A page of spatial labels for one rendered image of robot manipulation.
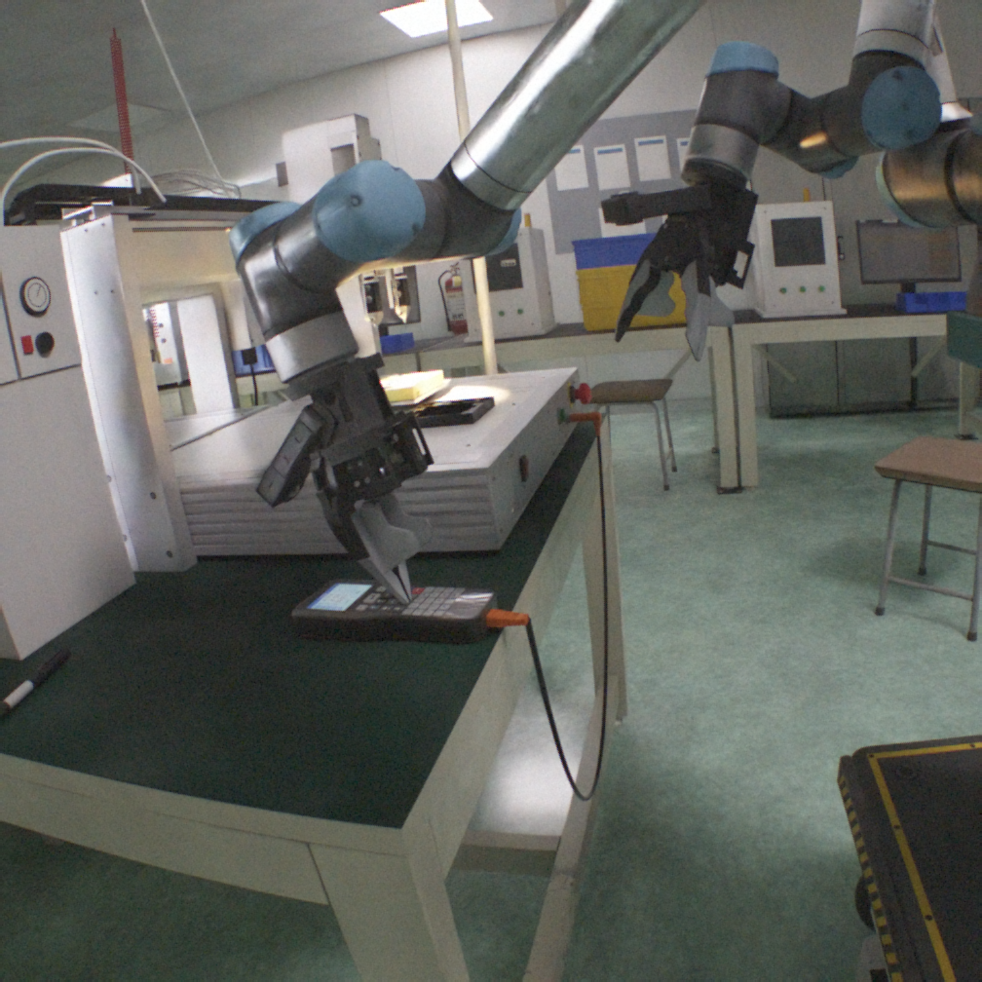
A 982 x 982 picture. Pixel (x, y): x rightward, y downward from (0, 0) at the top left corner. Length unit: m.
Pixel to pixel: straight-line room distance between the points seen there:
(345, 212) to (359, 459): 0.21
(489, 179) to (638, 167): 4.52
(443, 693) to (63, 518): 0.53
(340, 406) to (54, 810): 0.44
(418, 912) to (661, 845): 1.01
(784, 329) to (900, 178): 2.33
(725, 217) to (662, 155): 4.32
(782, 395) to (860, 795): 3.84
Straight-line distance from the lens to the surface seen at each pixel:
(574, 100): 0.59
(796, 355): 4.75
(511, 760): 1.75
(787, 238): 3.51
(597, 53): 0.57
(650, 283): 0.82
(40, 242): 0.96
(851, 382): 4.84
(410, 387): 1.25
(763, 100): 0.84
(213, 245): 1.14
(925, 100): 0.78
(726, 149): 0.80
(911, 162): 1.00
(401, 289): 1.39
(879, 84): 0.77
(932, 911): 1.00
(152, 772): 0.60
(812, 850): 1.50
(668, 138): 5.15
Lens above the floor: 1.06
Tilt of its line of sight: 16 degrees down
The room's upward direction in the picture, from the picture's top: 8 degrees counter-clockwise
